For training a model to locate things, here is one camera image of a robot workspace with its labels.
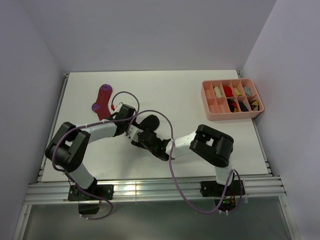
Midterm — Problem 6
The maroon purple orange sock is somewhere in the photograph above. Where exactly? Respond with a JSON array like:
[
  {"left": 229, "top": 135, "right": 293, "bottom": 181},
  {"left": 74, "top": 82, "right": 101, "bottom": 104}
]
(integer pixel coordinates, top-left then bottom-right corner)
[{"left": 91, "top": 84, "right": 113, "bottom": 121}]

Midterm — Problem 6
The navy rolled sock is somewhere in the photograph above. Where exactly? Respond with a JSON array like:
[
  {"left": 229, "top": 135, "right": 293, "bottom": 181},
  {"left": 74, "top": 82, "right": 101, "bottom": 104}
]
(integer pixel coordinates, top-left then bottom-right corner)
[{"left": 238, "top": 101, "right": 250, "bottom": 112}]

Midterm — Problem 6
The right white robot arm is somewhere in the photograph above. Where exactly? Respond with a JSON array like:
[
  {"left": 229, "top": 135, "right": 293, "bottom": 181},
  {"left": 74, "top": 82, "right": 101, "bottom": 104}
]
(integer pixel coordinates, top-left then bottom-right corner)
[{"left": 128, "top": 124, "right": 234, "bottom": 195}]

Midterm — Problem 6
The grey rolled sock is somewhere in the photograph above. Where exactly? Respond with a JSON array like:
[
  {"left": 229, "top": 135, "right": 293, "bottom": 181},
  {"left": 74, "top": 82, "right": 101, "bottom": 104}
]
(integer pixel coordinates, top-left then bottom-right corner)
[{"left": 243, "top": 86, "right": 252, "bottom": 96}]

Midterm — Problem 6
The aluminium frame rail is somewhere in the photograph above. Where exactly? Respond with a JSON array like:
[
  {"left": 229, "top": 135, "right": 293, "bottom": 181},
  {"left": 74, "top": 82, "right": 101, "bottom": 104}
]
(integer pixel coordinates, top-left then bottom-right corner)
[{"left": 23, "top": 174, "right": 287, "bottom": 205}]

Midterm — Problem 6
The red rolled sock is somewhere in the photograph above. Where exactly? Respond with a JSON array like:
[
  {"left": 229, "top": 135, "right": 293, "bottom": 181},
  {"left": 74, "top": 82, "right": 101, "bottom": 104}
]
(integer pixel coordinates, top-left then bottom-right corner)
[{"left": 223, "top": 86, "right": 234, "bottom": 97}]

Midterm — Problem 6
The black orange rolled sock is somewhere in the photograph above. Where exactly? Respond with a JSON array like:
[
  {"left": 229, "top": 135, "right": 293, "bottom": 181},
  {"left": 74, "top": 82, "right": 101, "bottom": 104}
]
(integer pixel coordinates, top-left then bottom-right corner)
[{"left": 227, "top": 98, "right": 239, "bottom": 113}]

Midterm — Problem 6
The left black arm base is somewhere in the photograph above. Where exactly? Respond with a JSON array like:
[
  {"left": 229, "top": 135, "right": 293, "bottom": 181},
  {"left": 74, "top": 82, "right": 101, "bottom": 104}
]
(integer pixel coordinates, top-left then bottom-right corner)
[{"left": 67, "top": 184, "right": 114, "bottom": 221}]

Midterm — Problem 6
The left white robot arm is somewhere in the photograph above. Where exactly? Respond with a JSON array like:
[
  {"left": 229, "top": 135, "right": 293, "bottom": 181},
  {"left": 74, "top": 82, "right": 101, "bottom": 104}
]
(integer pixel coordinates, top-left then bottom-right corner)
[{"left": 45, "top": 103, "right": 136, "bottom": 200}]

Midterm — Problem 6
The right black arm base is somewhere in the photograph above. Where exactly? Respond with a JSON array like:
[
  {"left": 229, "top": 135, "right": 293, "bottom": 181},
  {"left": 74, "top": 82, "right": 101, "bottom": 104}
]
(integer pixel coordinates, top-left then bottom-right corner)
[{"left": 200, "top": 179, "right": 246, "bottom": 213}]

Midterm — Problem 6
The yellow rolled sock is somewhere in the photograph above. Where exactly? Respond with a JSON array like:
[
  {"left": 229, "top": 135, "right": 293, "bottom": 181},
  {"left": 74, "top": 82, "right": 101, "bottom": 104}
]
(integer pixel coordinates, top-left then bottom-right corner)
[{"left": 233, "top": 87, "right": 243, "bottom": 97}]

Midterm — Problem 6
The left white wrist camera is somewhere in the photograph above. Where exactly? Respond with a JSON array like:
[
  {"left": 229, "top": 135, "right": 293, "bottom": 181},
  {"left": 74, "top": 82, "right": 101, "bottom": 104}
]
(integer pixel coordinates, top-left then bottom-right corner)
[{"left": 110, "top": 102, "right": 124, "bottom": 112}]

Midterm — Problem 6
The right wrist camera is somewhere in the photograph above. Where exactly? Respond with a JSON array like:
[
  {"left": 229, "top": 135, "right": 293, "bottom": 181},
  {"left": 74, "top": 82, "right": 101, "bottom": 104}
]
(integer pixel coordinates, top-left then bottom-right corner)
[{"left": 126, "top": 125, "right": 143, "bottom": 142}]

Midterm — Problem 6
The pink divided organizer box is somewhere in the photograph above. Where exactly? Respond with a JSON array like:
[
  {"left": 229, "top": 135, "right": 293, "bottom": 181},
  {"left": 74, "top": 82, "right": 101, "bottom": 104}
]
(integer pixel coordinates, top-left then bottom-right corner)
[{"left": 201, "top": 78, "right": 265, "bottom": 121}]

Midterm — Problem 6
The argyle rolled sock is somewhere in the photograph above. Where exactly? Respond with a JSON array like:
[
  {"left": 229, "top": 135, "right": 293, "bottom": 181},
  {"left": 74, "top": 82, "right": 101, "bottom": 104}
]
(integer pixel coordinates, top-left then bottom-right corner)
[{"left": 249, "top": 99, "right": 260, "bottom": 112}]

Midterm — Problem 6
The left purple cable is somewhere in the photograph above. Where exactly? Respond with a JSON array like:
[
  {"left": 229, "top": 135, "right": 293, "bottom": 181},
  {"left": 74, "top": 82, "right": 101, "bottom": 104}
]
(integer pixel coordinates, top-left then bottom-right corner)
[{"left": 51, "top": 91, "right": 140, "bottom": 221}]

